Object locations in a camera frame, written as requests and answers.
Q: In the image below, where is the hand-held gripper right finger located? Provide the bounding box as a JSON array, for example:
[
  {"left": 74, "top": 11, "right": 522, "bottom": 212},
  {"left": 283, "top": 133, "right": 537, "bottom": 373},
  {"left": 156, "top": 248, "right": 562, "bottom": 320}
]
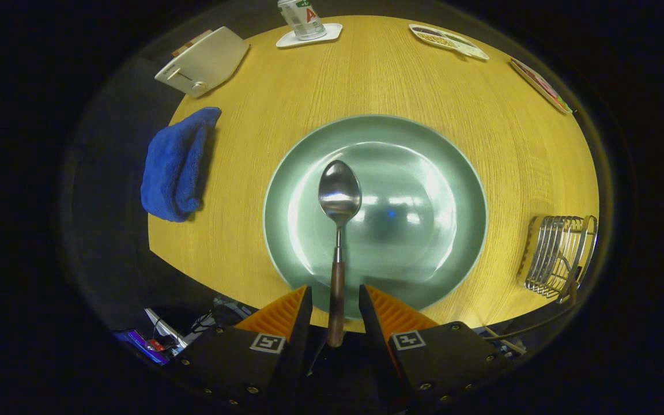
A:
[{"left": 359, "top": 284, "right": 508, "bottom": 407}]

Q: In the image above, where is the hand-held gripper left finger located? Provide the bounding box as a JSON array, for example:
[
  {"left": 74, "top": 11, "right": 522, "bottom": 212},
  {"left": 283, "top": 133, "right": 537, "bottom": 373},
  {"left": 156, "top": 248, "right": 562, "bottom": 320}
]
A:
[{"left": 176, "top": 285, "right": 314, "bottom": 407}]

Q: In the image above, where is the wooden-handled metal spoon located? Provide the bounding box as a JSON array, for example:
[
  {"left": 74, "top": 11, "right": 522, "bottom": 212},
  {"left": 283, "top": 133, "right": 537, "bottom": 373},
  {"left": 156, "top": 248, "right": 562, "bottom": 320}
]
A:
[{"left": 318, "top": 160, "right": 363, "bottom": 348}]

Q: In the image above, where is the pale green plate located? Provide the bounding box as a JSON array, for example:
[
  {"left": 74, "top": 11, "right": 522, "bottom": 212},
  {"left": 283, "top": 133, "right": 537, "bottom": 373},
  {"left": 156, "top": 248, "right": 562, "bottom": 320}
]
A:
[{"left": 263, "top": 114, "right": 489, "bottom": 320}]

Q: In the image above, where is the blue cloth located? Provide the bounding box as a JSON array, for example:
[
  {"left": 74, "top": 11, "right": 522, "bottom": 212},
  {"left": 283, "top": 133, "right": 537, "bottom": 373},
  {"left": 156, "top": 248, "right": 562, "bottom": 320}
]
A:
[{"left": 140, "top": 107, "right": 222, "bottom": 223}]

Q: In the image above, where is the white toaster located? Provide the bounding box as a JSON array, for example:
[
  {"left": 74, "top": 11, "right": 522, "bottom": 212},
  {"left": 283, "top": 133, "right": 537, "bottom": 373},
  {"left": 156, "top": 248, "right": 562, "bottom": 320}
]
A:
[{"left": 154, "top": 26, "right": 250, "bottom": 97}]

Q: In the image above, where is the white square coaster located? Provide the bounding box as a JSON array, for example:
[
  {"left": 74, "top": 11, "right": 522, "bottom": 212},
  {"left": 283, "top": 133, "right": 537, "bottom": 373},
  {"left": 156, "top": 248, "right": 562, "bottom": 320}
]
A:
[{"left": 276, "top": 23, "right": 344, "bottom": 48}]

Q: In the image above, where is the white plate of food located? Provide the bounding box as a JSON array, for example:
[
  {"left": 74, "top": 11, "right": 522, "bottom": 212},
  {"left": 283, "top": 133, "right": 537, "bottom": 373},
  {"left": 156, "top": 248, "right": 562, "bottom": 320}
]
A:
[{"left": 510, "top": 57, "right": 574, "bottom": 115}]

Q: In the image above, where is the white divided dish with beans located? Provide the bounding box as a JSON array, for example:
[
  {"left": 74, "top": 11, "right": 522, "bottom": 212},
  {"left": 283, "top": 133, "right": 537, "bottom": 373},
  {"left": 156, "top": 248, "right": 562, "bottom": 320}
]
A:
[{"left": 409, "top": 24, "right": 490, "bottom": 62}]

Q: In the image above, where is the toast slice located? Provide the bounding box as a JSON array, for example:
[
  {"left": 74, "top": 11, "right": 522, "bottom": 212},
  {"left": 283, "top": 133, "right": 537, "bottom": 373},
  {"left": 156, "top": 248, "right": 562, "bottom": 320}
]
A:
[{"left": 172, "top": 29, "right": 213, "bottom": 57}]

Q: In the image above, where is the white drink bottle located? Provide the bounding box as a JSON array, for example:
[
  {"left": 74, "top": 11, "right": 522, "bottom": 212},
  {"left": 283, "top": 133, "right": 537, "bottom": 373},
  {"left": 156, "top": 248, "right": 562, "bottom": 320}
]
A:
[{"left": 277, "top": 0, "right": 327, "bottom": 41}]

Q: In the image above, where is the black cable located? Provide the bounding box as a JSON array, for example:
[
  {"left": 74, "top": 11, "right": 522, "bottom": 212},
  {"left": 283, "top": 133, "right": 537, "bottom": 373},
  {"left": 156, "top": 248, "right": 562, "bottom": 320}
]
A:
[{"left": 482, "top": 300, "right": 576, "bottom": 342}]

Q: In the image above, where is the metal wire basket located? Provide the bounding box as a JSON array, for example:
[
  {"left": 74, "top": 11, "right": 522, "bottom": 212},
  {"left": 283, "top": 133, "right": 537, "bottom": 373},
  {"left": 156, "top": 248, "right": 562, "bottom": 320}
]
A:
[{"left": 518, "top": 215, "right": 599, "bottom": 305}]

